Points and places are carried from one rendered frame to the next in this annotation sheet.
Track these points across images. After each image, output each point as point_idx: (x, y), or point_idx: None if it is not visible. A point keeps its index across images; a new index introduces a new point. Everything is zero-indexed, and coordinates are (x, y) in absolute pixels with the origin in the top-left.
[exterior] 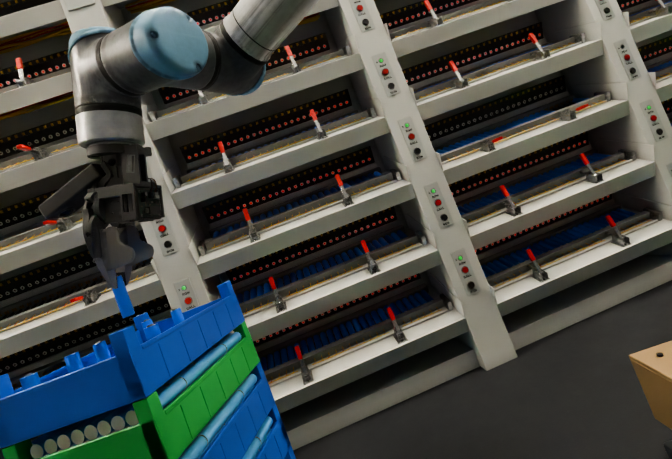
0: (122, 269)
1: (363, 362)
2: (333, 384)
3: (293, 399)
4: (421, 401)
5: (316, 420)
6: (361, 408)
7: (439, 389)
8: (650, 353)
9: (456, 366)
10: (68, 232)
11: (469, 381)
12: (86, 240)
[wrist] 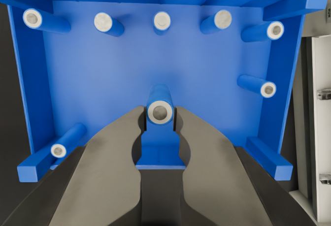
0: (178, 129)
1: (314, 143)
2: (311, 111)
3: (310, 76)
4: (284, 149)
5: (301, 80)
6: (298, 113)
7: (290, 162)
8: None
9: (302, 180)
10: None
11: (284, 180)
12: (29, 200)
